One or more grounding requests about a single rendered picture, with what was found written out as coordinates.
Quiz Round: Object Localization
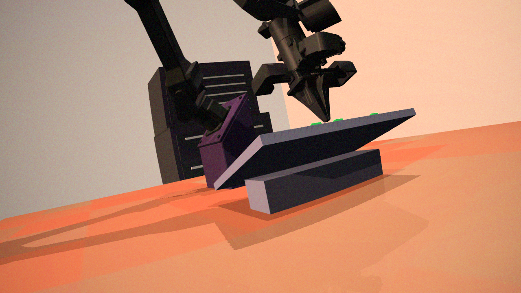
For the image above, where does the lavender switch panel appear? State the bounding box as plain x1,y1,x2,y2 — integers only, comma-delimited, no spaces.
214,108,416,214

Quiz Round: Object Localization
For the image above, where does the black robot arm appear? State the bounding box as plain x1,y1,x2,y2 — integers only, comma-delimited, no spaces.
124,0,346,136

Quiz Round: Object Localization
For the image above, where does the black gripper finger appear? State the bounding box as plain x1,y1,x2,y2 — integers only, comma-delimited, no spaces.
287,74,328,122
316,74,335,122

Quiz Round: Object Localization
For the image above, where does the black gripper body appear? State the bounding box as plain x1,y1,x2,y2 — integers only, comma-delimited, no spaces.
252,34,357,96

